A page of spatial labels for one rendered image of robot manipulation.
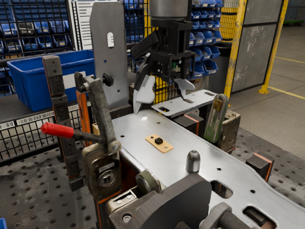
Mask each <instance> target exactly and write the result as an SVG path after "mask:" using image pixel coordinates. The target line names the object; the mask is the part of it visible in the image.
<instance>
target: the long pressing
mask: <svg viewBox="0 0 305 229"><path fill-rule="evenodd" d="M157 122H159V124H158V123H157ZM112 123H113V127H114V131H115V134H116V138H117V140H119V141H120V142H121V144H122V150H119V156H120V157H121V158H122V159H123V160H124V161H125V162H126V163H127V164H128V165H129V166H130V167H131V168H132V169H133V170H134V171H135V172H136V173H137V174H139V173H141V172H142V171H143V170H145V169H149V170H150V171H152V173H153V174H154V175H155V176H156V178H158V180H159V182H160V184H161V188H162V190H163V189H165V188H166V187H168V186H170V185H172V184H173V183H175V182H177V181H178V180H180V179H182V178H184V177H185V176H188V175H189V174H193V173H190V172H188V171H187V170H186V160H187V155H188V153H189V152H190V151H191V150H196V151H198V152H199V154H200V157H201V162H200V170H199V172H197V173H196V174H199V175H200V176H202V177H203V178H205V179H206V180H207V181H209V182H212V181H217V182H218V183H220V184H221V185H223V186H224V187H225V188H227V189H228V190H230V191H231V192H232V196H230V197H229V198H227V199H224V198H222V197H220V196H219V195H218V194H216V193H215V192H214V191H212V194H211V200H210V203H209V212H210V210H211V209H212V207H213V206H214V205H218V204H219V203H220V202H226V203H227V204H228V205H229V206H231V207H232V213H233V214H234V215H235V216H236V217H238V218H239V219H240V220H242V221H243V222H244V223H245V224H247V225H248V226H249V227H251V228H252V227H253V226H256V227H258V228H259V229H262V228H261V227H260V226H258V225H257V224H256V223H254V222H253V221H252V220H250V219H249V218H248V217H246V216H245V215H244V214H243V210H244V209H246V208H247V207H249V206H250V207H253V208H255V209H256V210H258V211H259V212H260V213H262V214H263V215H265V216H266V217H267V218H269V219H270V220H271V221H273V222H274V223H275V224H276V228H275V229H305V208H304V207H302V206H300V205H299V204H297V203H296V202H294V201H292V200H291V199H289V198H287V197H285V196H284V195H282V194H281V193H279V192H278V191H276V190H275V189H273V188H272V187H271V186H269V185H268V183H267V182H266V181H265V180H264V179H263V178H262V177H261V176H260V175H259V174H258V173H257V172H256V171H255V170H254V169H253V168H252V167H250V166H249V165H247V164H245V163H243V162H242V161H240V160H238V159H237V158H235V157H233V156H232V155H230V154H228V153H226V152H225V151H223V150H221V149H220V148H218V147H216V146H214V145H213V144H211V143H209V142H207V141H206V140H204V139H202V138H201V137H199V136H197V135H195V134H194V133H192V132H190V131H189V130H187V129H185V128H183V127H182V126H180V125H178V124H176V123H175V122H173V121H171V120H170V119H168V118H166V117H165V116H163V115H161V114H159V113H158V112H156V111H154V110H141V111H139V112H138V114H137V115H136V114H134V113H132V114H128V115H125V116H122V117H119V118H116V119H113V120H112ZM153 134H156V135H158V136H159V137H161V138H162V139H163V140H165V141H166V142H168V143H169V144H171V145H172V146H173V147H174V148H173V149H172V150H170V151H168V152H166V153H162V152H161V151H159V150H158V149H157V148H155V147H154V146H153V145H152V144H150V143H149V142H147V141H146V140H145V138H146V137H148V136H150V135H153ZM121 136H124V137H121ZM217 168H220V169H221V170H218V169H217ZM162 190H161V191H162ZM251 190H254V191H255V193H252V192H251ZM209 212H208V215H209Z"/></svg>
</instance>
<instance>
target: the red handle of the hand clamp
mask: <svg viewBox="0 0 305 229"><path fill-rule="evenodd" d="M41 131H42V133H43V134H47V135H52V136H57V137H62V138H67V139H71V138H74V139H80V140H85V141H90V142H95V143H99V144H104V145H107V141H106V139H105V137H104V136H100V135H95V134H90V133H86V132H82V131H78V130H74V129H73V128H70V127H67V126H62V125H59V124H53V123H49V122H45V124H42V126H41Z"/></svg>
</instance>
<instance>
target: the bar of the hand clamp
mask: <svg viewBox="0 0 305 229"><path fill-rule="evenodd" d="M83 81H84V84H83V85H82V87H79V90H80V92H81V93H82V92H84V91H85V92H86V93H88V97H89V100H90V103H91V106H92V109H93V113H94V116H95V119H96V122H97V125H98V129H99V132H100V135H101V136H104V137H105V139H106V141H107V145H104V147H105V148H107V147H108V144H109V143H110V142H111V141H113V140H117V138H116V134H115V131H114V127H113V123H112V120H111V116H110V112H109V109H108V104H107V101H106V97H105V94H104V90H103V86H104V84H106V85H107V86H108V87H110V86H113V83H114V80H113V77H112V75H111V74H110V73H109V72H105V73H103V78H102V79H101V78H97V79H95V76H94V75H90V76H85V77H83Z"/></svg>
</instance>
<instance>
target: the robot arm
mask: <svg viewBox="0 0 305 229"><path fill-rule="evenodd" d="M187 7H188V0H149V16H150V17H152V18H151V19H150V25H151V26H154V27H158V30H155V31H153V32H152V33H150V34H149V35H148V36H147V37H145V38H144V39H143V40H141V41H140V42H139V43H137V44H136V45H135V46H134V47H132V48H131V51H132V55H133V58H139V59H140V58H144V60H143V62H142V63H141V65H140V66H139V69H138V70H137V73H136V78H135V83H134V94H133V111H134V114H136V115H137V114H138V112H139V110H140V108H141V103H146V104H150V103H152V102H153V100H154V98H155V94H154V92H153V85H154V83H155V77H154V76H157V77H160V78H161V79H162V81H165V82H167V83H170V80H172V81H173V82H174V86H175V87H176V89H177V93H178V94H179V95H180V97H181V98H182V99H185V95H186V90H194V89H195V87H194V85H193V84H192V83H190V82H189V81H187V80H186V79H189V77H190V76H191V77H194V68H195V58H196V53H195V52H191V51H188V50H185V46H186V33H187V30H192V22H189V21H186V19H184V17H186V16H187ZM191 59H193V64H192V71H190V66H191ZM151 73H152V75H153V76H150V75H151Z"/></svg>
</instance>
